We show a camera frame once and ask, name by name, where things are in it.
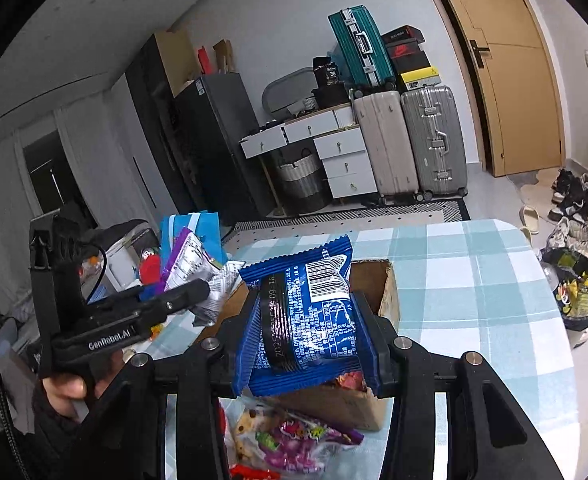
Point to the teal suitcase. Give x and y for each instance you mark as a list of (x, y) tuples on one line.
[(361, 45)]

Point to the tall dark cabinet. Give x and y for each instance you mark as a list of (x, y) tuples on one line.
[(149, 100)]

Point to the brown paper bag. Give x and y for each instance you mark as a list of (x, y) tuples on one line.
[(224, 56)]

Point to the silver suitcase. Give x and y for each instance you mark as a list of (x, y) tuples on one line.
[(436, 140)]

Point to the beige slipper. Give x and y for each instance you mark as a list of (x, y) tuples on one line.
[(529, 219)]

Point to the beige suitcase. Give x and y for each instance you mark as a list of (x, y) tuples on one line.
[(386, 145)]

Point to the brown cardboard box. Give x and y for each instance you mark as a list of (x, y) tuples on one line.
[(373, 285)]

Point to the black storage basket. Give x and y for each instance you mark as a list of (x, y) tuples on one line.
[(331, 97)]

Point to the blue cartoon tote bag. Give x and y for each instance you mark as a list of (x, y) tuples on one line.
[(206, 232)]

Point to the wooden door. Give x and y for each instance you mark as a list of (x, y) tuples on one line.
[(518, 100)]

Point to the person's left forearm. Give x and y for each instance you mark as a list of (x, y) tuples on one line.
[(49, 440)]

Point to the grey oval mirror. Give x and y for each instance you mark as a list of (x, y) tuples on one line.
[(284, 85)]

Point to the pile of sneakers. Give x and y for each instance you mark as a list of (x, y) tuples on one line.
[(578, 230)]

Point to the woven laundry basket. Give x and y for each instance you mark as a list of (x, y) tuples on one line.
[(301, 185)]

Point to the purple silver snack bag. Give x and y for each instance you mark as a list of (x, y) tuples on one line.
[(189, 260)]

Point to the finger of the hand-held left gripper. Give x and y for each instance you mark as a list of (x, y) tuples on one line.
[(179, 297), (119, 299)]

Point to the person's left hand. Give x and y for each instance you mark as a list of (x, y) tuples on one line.
[(61, 392)]

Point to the blue cookie packet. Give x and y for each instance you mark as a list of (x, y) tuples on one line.
[(314, 320)]

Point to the black yellow shoe box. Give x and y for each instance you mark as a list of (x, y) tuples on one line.
[(419, 80)]

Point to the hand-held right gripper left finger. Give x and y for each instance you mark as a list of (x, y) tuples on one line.
[(240, 370)]

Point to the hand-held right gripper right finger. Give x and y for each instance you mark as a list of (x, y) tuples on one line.
[(381, 375)]

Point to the red paper bag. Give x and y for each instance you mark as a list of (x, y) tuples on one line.
[(204, 60)]

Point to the white drawer desk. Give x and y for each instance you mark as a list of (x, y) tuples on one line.
[(344, 147)]

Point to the dark grey refrigerator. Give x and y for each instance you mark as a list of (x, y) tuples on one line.
[(219, 145)]

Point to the checked tablecloth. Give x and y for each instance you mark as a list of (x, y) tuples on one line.
[(473, 285)]

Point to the beige pastry packet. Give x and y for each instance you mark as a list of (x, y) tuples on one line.
[(249, 430)]

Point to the black paper bag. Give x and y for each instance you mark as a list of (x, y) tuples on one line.
[(329, 71)]

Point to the purple candy bag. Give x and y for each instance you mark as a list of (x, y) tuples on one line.
[(304, 435)]

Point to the trash bin with black bag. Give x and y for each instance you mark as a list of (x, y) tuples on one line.
[(573, 305)]

